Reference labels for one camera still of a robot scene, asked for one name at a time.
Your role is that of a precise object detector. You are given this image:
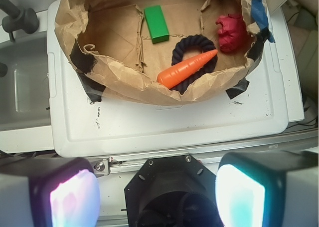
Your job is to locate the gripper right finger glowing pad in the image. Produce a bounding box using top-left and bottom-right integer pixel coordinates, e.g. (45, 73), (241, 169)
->
(215, 151), (319, 227)

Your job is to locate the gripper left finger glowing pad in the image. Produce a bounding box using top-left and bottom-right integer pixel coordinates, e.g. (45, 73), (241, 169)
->
(0, 157), (100, 227)

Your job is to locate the green rectangular block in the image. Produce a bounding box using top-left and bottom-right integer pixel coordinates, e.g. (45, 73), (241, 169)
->
(144, 5), (169, 44)

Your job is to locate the white plastic bin lid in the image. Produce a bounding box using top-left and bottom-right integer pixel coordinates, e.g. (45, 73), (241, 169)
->
(47, 1), (304, 159)

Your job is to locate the white sink basin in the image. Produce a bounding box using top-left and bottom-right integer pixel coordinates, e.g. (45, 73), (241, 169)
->
(0, 11), (54, 153)

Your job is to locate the black tape piece right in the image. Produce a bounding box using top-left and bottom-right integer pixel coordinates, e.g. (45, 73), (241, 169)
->
(226, 78), (250, 99)

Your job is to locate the black tape piece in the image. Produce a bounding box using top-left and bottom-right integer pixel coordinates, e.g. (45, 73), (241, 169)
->
(69, 40), (107, 103)
(226, 78), (250, 99)

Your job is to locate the black tape piece left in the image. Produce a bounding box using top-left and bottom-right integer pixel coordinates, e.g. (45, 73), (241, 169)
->
(69, 40), (107, 103)

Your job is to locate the orange plastic carrot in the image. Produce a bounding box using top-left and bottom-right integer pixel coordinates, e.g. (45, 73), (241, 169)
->
(157, 49), (218, 89)

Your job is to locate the crumpled red paper ball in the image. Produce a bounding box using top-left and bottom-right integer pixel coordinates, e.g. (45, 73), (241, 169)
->
(215, 13), (249, 53)

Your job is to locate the grey faucet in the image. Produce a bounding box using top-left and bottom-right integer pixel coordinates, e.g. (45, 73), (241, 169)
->
(0, 0), (39, 42)

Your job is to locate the blue tape strip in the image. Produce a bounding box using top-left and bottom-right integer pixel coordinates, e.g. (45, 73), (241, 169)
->
(251, 0), (275, 43)

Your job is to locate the brown paper bag tray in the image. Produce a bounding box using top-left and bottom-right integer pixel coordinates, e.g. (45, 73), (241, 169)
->
(55, 0), (263, 106)

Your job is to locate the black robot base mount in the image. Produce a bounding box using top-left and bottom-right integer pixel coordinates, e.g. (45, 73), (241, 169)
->
(124, 155), (223, 227)

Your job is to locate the dark navy rope ring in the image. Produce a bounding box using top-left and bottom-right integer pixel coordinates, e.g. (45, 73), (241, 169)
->
(171, 35), (218, 95)

